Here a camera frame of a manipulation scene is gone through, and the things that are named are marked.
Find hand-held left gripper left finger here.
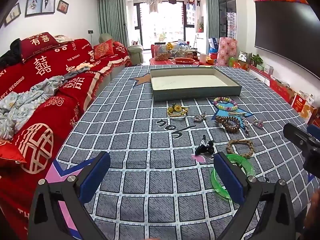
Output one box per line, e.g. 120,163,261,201
26,151,111,240

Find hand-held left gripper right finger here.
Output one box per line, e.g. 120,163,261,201
213,151,297,240

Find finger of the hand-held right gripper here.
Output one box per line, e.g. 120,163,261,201
283,122,314,153
306,124,320,141

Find green translucent bracelet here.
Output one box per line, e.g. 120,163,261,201
210,154,256,201

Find black hair clip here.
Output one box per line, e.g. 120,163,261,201
195,135,214,156

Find silver pendant chain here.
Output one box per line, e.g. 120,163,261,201
241,116,251,136

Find silver brooch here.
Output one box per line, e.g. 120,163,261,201
193,112,207,123

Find colourful bead bracelet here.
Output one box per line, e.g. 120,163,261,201
213,96,239,111

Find gold yellow bracelet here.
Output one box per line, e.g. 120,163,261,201
167,103,189,118

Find shallow grey cardboard box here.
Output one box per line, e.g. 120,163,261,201
150,66,242,102

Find person's right forearm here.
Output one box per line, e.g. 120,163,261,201
304,189,320,240

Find orange gift box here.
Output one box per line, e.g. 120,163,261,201
292,93,316,119

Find large red gift box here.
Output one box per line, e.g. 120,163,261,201
270,78,296,103

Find grey plaid cloth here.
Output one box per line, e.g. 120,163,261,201
53,65,320,240

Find red cushion with round emblem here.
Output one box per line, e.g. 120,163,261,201
0,122,54,173

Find sofa with red cover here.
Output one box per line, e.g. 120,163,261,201
0,38,131,240

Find potted green plant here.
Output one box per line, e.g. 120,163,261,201
250,53,264,67

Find black television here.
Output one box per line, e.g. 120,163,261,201
254,1,320,81

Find light blue blanket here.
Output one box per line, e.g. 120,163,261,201
0,66,91,141

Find red patterned gift box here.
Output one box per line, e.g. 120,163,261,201
216,37,237,67

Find red plastic basket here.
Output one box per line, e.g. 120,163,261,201
173,58,196,67

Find red patterned square cushion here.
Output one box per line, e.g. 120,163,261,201
93,40,114,61

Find beige recliner chair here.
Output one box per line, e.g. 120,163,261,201
98,33,144,64

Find round red table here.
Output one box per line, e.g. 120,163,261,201
149,57,216,67

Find clear snack jar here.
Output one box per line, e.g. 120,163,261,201
154,42,171,61

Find dark glass cabinet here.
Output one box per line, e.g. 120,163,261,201
218,0,237,41

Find red rectangular pillow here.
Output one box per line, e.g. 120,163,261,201
19,32,61,61

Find green curtain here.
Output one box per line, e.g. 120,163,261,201
205,0,221,48
97,0,128,47

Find black clothing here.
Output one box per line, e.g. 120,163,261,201
0,38,24,67

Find hanging laundry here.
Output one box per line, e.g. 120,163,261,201
146,0,163,13

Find braided rope bracelet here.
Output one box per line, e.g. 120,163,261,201
226,139,255,159

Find brown wooden bead bracelet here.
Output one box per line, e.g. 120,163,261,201
215,115,241,133

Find small framed wall photo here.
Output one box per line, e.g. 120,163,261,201
57,0,69,14

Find wedding photo frame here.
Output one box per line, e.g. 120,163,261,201
25,0,43,18
41,0,56,14

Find dark framed wall photo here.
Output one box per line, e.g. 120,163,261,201
4,3,22,27

